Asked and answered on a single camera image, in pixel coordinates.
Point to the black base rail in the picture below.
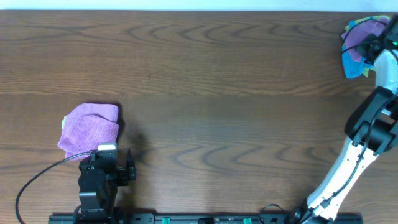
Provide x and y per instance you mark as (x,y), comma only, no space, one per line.
(150,218)

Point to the folded purple cloth stack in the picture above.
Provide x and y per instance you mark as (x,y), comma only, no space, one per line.
(88,126)

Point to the purple microfiber cloth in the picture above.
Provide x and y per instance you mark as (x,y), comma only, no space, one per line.
(358,30)

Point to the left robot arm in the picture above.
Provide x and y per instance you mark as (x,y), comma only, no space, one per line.
(97,201)

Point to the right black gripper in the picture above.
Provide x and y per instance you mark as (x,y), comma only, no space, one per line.
(364,48)

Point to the green cloth under stack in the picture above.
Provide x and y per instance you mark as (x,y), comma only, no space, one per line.
(64,122)

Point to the blue microfiber cloth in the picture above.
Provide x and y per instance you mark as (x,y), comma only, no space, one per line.
(354,64)

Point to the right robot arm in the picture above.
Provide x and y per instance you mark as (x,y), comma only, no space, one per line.
(371,130)

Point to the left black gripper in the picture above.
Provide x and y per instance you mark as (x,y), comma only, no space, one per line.
(123,173)

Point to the yellow-green microfiber cloth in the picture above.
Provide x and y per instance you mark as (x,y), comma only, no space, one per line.
(355,32)

